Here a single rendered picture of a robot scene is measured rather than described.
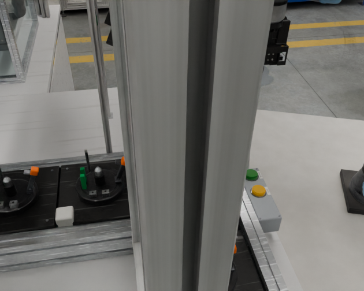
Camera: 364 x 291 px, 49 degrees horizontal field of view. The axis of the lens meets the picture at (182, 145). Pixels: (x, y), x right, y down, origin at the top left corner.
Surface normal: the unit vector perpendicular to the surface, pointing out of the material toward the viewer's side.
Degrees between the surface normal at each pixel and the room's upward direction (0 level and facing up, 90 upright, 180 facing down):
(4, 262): 90
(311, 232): 0
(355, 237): 0
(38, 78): 0
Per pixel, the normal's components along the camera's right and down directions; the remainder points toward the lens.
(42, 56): 0.01, -0.77
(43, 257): 0.18, 0.62
